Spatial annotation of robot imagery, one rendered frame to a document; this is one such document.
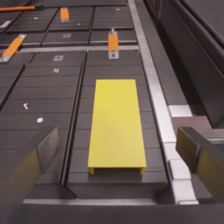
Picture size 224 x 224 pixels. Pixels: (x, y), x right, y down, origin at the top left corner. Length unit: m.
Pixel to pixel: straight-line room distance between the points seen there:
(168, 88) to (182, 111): 0.07
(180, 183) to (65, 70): 0.31
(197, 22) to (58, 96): 0.30
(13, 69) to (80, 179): 0.31
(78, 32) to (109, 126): 0.41
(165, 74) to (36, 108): 0.29
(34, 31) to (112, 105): 0.44
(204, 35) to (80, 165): 0.29
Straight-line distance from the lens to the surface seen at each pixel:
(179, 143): 0.17
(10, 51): 0.53
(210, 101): 0.30
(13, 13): 0.82
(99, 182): 0.23
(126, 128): 0.22
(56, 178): 0.24
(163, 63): 0.44
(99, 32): 0.56
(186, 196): 0.25
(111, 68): 0.37
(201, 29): 0.35
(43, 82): 0.37
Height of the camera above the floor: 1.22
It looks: 51 degrees down
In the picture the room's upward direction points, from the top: 1 degrees counter-clockwise
